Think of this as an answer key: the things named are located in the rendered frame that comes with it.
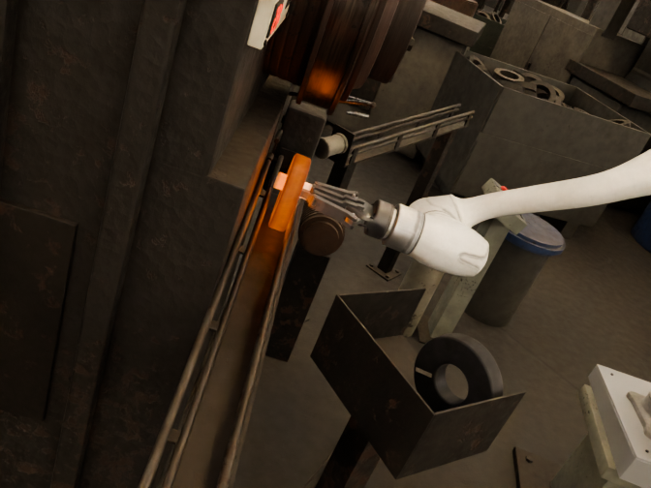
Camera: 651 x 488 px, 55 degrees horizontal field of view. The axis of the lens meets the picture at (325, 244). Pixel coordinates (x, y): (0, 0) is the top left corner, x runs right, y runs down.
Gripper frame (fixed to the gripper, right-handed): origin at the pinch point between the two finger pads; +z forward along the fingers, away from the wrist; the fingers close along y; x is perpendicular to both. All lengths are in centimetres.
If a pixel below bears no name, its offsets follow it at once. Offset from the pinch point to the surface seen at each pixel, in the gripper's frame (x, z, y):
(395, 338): -14.2, -27.8, -16.4
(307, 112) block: 3.2, 1.5, 37.1
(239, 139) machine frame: 10.3, 11.7, -13.9
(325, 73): 23.0, 2.4, -2.0
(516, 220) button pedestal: -14, -75, 73
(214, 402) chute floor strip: -15.6, 1.0, -45.4
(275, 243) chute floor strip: -11.6, -1.0, -3.3
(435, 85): -23, -71, 272
